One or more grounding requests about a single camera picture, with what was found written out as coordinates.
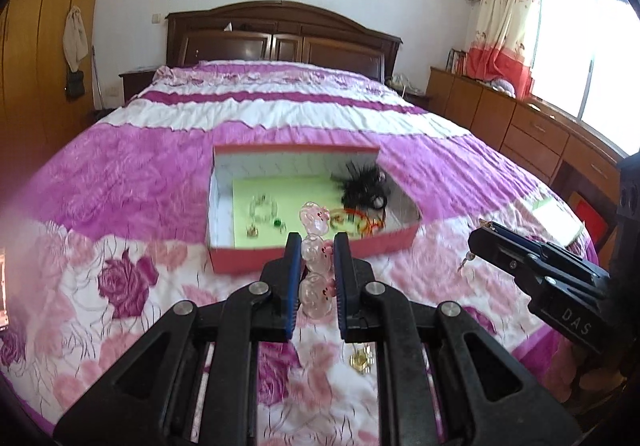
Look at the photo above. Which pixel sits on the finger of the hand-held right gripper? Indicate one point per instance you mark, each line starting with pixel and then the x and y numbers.
pixel 505 248

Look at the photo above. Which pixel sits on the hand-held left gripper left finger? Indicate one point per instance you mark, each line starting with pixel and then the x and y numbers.
pixel 291 296

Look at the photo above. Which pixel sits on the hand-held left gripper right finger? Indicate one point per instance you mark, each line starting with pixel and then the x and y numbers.
pixel 342 296

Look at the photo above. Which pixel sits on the red cardboard box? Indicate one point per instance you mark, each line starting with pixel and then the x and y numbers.
pixel 240 262

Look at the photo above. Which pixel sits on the green bead earring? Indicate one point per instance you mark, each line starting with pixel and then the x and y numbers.
pixel 252 228

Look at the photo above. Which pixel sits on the black feather hair clip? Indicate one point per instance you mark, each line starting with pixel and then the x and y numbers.
pixel 362 186

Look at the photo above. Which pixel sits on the light green paper pad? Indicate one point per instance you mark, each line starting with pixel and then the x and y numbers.
pixel 556 222

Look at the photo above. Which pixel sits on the gold pearl brooch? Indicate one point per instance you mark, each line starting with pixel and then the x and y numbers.
pixel 362 358

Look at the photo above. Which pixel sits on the red flat box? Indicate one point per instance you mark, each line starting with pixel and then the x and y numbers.
pixel 592 218

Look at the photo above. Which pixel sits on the low wooden cabinet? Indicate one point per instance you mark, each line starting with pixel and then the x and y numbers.
pixel 500 121

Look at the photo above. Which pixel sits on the dark wooden nightstand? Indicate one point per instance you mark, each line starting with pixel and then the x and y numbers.
pixel 137 86
pixel 420 101

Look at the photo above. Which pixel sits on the pink floral bed blanket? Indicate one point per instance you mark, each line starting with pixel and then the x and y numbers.
pixel 150 166

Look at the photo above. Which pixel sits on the row of books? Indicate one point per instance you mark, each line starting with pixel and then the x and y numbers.
pixel 456 61

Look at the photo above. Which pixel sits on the window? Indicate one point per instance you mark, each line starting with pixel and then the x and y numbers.
pixel 590 51

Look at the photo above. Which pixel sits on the cream and red curtain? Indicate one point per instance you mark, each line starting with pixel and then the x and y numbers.
pixel 505 16

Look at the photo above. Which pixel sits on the dark wooden headboard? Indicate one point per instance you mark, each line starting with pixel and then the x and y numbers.
pixel 250 46

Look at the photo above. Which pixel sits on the white tissue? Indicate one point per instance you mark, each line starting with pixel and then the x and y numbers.
pixel 229 27

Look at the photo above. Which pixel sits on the thin leaning stick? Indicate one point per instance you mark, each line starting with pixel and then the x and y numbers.
pixel 95 76

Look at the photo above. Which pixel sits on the black hanging bag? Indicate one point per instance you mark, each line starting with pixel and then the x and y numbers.
pixel 75 86

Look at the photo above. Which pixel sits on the beige hanging bag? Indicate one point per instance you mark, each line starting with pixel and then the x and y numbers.
pixel 75 41

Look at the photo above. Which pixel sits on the wooden wardrobe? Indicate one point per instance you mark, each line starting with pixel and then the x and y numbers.
pixel 30 51

